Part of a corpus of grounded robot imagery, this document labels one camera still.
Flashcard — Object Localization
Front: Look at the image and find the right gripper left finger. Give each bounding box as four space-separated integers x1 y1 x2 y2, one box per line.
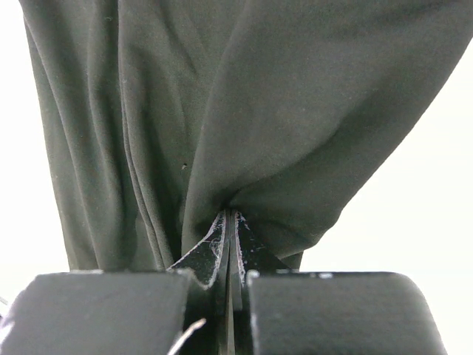
168 211 230 354

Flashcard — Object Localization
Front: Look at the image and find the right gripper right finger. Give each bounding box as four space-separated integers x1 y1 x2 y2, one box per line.
229 210 289 354

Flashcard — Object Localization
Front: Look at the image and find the black printed t shirt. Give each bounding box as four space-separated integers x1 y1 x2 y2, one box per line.
21 1 472 271

